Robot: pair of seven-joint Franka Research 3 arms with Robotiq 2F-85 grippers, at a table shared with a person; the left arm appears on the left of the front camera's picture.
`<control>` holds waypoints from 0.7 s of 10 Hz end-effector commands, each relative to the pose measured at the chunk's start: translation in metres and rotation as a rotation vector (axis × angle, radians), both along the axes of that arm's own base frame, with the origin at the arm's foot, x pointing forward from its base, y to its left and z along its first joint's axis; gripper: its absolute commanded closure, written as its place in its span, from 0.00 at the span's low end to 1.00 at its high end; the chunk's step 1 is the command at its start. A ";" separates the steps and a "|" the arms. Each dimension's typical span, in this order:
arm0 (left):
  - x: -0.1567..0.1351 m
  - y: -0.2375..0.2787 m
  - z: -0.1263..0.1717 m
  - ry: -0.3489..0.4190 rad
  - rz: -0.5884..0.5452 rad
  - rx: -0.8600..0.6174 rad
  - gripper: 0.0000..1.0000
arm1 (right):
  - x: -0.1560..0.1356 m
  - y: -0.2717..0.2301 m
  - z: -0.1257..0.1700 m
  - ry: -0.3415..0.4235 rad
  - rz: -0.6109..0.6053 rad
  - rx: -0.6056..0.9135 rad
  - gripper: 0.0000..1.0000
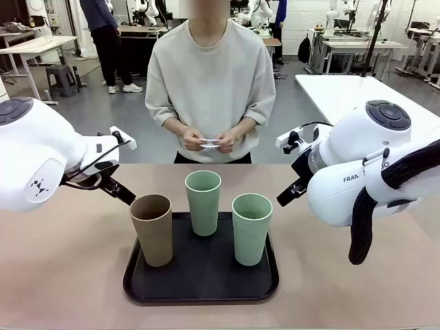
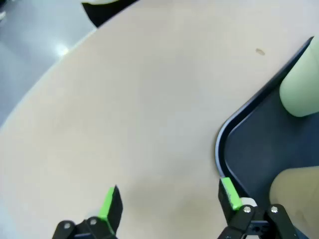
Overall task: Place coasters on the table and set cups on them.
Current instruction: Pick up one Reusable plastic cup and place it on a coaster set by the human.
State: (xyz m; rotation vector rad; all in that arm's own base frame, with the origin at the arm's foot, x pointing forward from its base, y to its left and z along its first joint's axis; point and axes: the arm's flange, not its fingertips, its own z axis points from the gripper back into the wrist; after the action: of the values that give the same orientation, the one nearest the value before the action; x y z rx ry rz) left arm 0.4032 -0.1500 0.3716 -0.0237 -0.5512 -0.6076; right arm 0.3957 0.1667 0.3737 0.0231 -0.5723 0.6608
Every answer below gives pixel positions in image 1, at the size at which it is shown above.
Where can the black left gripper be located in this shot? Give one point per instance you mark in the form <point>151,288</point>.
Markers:
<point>108,184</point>

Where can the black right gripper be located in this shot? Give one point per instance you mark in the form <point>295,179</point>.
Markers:
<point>302,170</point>

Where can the brown cup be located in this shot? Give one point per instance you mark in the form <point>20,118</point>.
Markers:
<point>154,233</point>

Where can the green cup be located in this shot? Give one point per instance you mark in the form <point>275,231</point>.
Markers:
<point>203,213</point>
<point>250,240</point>

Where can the white lab robot arm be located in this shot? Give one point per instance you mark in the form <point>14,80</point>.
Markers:
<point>330,17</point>
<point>148,10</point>

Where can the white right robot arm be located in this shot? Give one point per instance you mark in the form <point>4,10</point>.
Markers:
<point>343,144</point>

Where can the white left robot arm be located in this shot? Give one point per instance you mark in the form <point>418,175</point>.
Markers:
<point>34,144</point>

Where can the person's left forearm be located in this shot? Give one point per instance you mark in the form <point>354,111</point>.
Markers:
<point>242,125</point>

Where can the person's right forearm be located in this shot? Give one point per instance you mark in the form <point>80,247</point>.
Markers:
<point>175,125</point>

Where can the person's left hand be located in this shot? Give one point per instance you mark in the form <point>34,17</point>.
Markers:
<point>229,142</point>

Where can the person's right hand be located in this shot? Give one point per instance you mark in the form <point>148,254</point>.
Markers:
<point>192,139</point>

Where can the large white table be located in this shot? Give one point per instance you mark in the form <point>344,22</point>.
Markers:
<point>330,93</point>

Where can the black plastic tray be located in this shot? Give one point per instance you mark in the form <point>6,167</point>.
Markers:
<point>203,278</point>

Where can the grey plastic stool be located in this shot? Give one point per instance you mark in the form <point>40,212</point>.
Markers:
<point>62,80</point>

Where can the person in beige sweatshirt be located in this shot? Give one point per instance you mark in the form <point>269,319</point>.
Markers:
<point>209,75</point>

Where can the black backpack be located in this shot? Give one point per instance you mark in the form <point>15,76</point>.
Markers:
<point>304,49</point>

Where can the bystander in dark navy top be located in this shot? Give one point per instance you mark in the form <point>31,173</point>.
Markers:
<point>106,44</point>

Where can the white cylindrical appliance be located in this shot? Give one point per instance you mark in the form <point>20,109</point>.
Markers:
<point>2,89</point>

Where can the brown top lab table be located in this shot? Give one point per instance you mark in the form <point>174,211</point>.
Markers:
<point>141,32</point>

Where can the long white lab bench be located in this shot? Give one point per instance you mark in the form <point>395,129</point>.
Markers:
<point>361,44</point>

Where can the white desk with slim legs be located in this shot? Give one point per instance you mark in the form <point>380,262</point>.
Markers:
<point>38,44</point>

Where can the bystander in blue jacket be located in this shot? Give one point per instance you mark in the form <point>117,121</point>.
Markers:
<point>280,20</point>

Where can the black tripod pole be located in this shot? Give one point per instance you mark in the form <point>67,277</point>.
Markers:
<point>373,38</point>

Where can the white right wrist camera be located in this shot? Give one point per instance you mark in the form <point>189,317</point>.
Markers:
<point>287,137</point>

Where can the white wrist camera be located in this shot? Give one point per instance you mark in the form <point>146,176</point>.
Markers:
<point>287,137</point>
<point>117,133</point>

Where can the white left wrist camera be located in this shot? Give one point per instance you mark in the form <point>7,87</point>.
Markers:
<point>117,133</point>

